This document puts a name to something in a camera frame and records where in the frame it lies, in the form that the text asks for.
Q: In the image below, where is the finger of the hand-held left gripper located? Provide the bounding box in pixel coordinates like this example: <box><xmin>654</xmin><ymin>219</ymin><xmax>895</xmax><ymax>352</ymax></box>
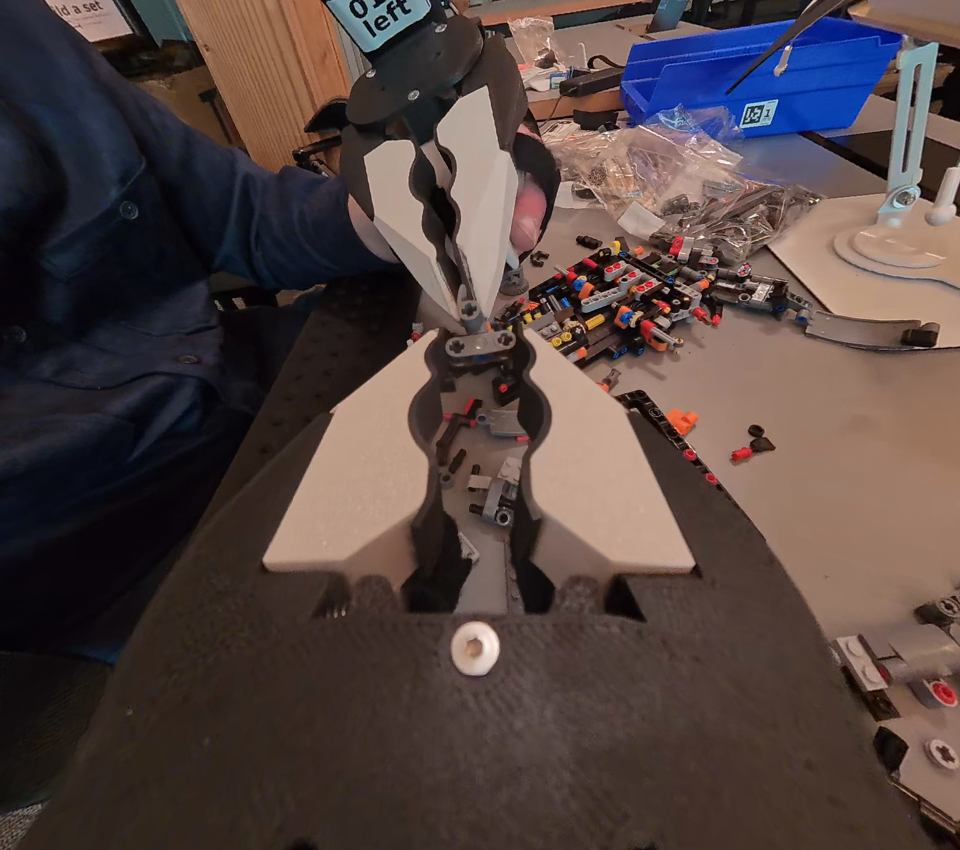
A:
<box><xmin>363</xmin><ymin>140</ymin><xmax>468</xmax><ymax>330</ymax></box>
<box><xmin>435</xmin><ymin>87</ymin><xmax>520</xmax><ymax>320</ymax></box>

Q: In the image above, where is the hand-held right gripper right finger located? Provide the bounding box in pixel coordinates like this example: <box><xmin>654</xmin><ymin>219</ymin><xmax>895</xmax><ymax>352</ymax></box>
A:
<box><xmin>512</xmin><ymin>327</ymin><xmax>697</xmax><ymax>616</ymax></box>

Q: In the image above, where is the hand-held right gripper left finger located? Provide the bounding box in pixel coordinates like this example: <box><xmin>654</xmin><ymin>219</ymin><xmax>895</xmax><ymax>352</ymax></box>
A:
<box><xmin>262</xmin><ymin>329</ymin><xmax>460</xmax><ymax>615</ymax></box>

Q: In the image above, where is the black lego frame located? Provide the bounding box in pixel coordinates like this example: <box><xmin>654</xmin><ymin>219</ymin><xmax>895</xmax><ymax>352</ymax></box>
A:
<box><xmin>615</xmin><ymin>389</ymin><xmax>721</xmax><ymax>487</ymax></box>

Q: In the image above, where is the dark grey lego connector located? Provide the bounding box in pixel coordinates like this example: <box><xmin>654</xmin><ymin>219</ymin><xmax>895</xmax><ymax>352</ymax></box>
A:
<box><xmin>444</xmin><ymin>299</ymin><xmax>520</xmax><ymax>371</ymax></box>

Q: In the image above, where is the lego car chassis assembly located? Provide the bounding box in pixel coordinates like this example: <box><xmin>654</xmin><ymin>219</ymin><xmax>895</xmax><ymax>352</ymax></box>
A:
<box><xmin>491</xmin><ymin>243</ymin><xmax>725</xmax><ymax>367</ymax></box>

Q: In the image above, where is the lego subassembly with curved panel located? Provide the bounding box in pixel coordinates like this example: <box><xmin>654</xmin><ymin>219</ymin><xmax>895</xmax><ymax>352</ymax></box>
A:
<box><xmin>708</xmin><ymin>261</ymin><xmax>942</xmax><ymax>350</ymax></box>

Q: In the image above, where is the person's left forearm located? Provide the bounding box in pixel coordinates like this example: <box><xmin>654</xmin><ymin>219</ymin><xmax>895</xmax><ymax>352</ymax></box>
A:
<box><xmin>217</xmin><ymin>164</ymin><xmax>399</xmax><ymax>289</ymax></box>

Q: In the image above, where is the clear bag of lego pieces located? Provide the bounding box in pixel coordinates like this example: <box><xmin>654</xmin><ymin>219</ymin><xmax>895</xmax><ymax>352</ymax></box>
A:
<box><xmin>555</xmin><ymin>104</ymin><xmax>822</xmax><ymax>262</ymax></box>

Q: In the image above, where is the person's left hand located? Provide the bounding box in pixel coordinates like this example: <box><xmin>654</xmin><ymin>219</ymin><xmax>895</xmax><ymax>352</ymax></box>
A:
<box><xmin>513</xmin><ymin>181</ymin><xmax>546</xmax><ymax>245</ymax></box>

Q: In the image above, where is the small clear plastic bag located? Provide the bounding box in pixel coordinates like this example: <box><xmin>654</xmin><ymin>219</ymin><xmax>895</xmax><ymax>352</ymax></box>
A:
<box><xmin>508</xmin><ymin>16</ymin><xmax>558</xmax><ymax>67</ymax></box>

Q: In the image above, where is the black chair armrest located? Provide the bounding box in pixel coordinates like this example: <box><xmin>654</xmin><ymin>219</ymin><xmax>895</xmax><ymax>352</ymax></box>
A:
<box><xmin>292</xmin><ymin>99</ymin><xmax>350</xmax><ymax>176</ymax></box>

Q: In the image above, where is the black perforated mat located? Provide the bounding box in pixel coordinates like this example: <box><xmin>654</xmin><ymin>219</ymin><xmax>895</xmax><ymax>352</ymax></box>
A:
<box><xmin>202</xmin><ymin>273</ymin><xmax>421</xmax><ymax>529</ymax></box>

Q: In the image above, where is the wooden desk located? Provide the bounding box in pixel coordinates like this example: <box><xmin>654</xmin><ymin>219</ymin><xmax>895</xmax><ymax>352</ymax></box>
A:
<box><xmin>465</xmin><ymin>0</ymin><xmax>654</xmax><ymax>28</ymax></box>

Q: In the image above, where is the black power adapter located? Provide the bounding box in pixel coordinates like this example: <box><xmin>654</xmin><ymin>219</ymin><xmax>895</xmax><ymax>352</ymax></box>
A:
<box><xmin>558</xmin><ymin>57</ymin><xmax>627</xmax><ymax>97</ymax></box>

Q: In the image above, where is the plain blue plastic bin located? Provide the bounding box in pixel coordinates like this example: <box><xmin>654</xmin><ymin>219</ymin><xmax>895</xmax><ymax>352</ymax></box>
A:
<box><xmin>621</xmin><ymin>16</ymin><xmax>894</xmax><ymax>116</ymax></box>

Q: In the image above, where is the person's torso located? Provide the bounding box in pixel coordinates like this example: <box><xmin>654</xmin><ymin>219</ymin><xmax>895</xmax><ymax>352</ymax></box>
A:
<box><xmin>0</xmin><ymin>0</ymin><xmax>361</xmax><ymax>664</ymax></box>

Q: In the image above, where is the white book stand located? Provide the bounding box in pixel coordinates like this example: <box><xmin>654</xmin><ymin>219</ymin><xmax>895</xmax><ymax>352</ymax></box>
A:
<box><xmin>768</xmin><ymin>0</ymin><xmax>960</xmax><ymax>341</ymax></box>

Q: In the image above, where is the blue bin with tag label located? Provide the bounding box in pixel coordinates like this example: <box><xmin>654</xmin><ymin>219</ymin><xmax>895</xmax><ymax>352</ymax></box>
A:
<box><xmin>641</xmin><ymin>33</ymin><xmax>903</xmax><ymax>137</ymax></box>

